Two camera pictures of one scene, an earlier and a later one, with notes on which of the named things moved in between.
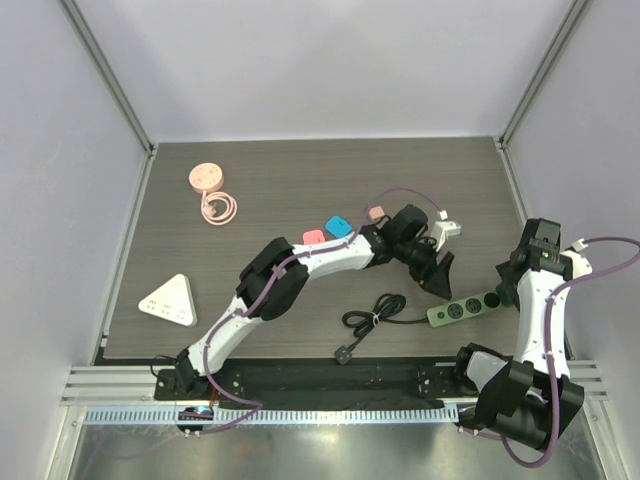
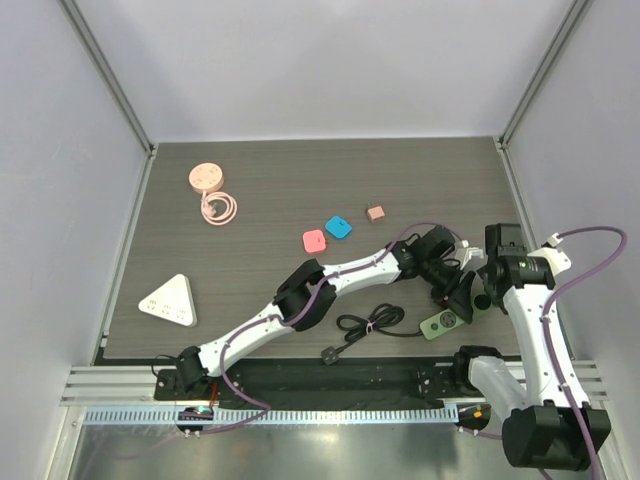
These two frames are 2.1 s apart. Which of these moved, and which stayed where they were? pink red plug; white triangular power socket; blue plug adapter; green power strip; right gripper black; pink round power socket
Moved: right gripper black; green power strip
Stayed: white triangular power socket; pink round power socket; blue plug adapter; pink red plug
